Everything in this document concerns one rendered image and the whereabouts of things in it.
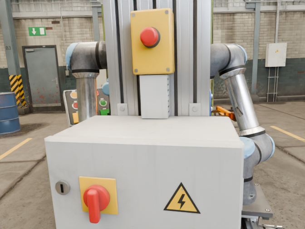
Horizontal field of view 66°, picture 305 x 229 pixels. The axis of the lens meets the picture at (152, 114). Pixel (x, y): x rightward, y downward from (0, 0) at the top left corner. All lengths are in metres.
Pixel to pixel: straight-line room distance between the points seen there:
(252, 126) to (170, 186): 0.72
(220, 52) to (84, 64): 0.56
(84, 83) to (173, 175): 0.72
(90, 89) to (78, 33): 7.15
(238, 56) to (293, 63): 8.35
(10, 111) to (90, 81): 5.14
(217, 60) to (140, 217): 0.73
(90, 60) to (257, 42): 8.02
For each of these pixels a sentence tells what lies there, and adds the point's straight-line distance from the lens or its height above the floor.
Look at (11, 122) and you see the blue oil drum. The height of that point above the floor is 0.24.
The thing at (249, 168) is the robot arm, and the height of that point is 0.96.
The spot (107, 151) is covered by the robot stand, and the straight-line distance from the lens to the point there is 0.40.
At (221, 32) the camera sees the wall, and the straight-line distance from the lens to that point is 8.36.
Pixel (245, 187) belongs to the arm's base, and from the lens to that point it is 1.00.
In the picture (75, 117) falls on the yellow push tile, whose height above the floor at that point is 1.01.
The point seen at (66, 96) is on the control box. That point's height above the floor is 1.16.
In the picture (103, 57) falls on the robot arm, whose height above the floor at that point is 1.39.
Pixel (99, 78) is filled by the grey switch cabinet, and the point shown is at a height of 1.05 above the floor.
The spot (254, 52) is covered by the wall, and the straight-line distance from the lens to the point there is 8.74.
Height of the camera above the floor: 1.35
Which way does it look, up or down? 12 degrees down
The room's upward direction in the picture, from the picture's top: 2 degrees counter-clockwise
